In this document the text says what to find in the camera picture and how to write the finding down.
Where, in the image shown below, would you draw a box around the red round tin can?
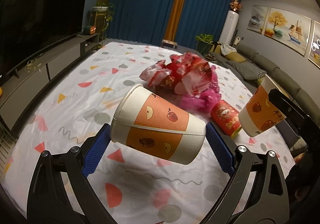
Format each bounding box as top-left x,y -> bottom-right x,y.
210,99 -> 242,138

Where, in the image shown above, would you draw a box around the white standing air conditioner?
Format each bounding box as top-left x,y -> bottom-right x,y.
218,11 -> 239,45

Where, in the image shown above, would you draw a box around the grey tv cabinet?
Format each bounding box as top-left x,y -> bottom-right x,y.
1,33 -> 99,131

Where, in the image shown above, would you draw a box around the plant on wooden stand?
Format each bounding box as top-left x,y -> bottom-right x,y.
89,1 -> 115,41

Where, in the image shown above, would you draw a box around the blue curtains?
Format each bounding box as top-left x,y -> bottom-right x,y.
107,0 -> 240,48

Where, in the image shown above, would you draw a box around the orange curtain strip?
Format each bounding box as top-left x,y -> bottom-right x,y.
164,0 -> 185,41

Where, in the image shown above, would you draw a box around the left landscape painting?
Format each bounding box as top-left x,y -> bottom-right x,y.
247,5 -> 268,34

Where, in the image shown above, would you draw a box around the patterned white tablecloth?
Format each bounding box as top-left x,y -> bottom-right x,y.
3,42 -> 294,223

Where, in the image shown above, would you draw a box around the right painting with reflection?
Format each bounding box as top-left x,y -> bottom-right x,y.
309,21 -> 320,68

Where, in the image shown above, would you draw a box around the paper cup orange band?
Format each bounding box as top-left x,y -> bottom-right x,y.
110,84 -> 206,165
238,75 -> 286,137

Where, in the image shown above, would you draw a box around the grey cushion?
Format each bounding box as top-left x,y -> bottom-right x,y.
226,60 -> 264,80

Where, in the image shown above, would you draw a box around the far mustard cushion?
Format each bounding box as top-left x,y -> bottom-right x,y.
225,52 -> 247,63

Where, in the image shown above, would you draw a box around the red white plastic bag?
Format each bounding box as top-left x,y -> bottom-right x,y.
139,52 -> 220,97

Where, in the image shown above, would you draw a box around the black white patterned pillow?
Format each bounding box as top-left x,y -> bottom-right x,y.
242,61 -> 267,79

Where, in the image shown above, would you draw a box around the middle sailboat painting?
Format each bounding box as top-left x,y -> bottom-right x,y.
264,8 -> 311,56

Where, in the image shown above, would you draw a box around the pink plastic bag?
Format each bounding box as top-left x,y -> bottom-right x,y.
179,65 -> 221,113

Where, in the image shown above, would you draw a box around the black television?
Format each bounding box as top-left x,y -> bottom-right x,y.
1,0 -> 86,76

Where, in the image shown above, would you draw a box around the green potted plant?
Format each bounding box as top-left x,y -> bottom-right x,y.
195,34 -> 214,56

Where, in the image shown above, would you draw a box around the white cloth on sofa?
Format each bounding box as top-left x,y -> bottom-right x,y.
220,44 -> 237,56

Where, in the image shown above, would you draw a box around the dark coffee table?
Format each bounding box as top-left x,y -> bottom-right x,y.
161,40 -> 218,63

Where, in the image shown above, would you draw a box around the grey sectional sofa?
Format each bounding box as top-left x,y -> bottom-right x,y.
209,45 -> 319,125

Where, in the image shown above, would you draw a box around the flower decoration on conditioner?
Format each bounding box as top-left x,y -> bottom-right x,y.
229,0 -> 242,13

